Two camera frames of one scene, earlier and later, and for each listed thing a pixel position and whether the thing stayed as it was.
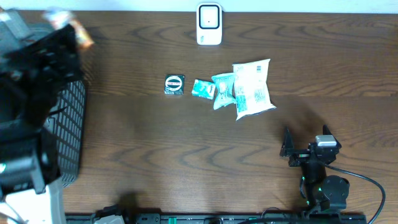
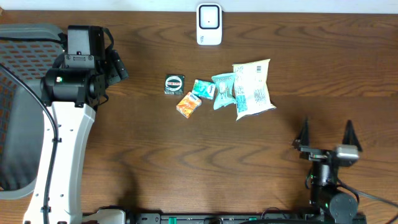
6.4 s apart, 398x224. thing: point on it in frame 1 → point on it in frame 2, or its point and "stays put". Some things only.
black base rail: (224, 218) stays put
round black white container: (174, 84) stays put
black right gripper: (300, 155) → (313, 154)
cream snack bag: (250, 88) stays put
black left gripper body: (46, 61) → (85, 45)
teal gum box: (204, 88) stays put
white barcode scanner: (209, 23) stays put
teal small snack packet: (224, 93) stays put
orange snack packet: (58, 18) → (188, 104)
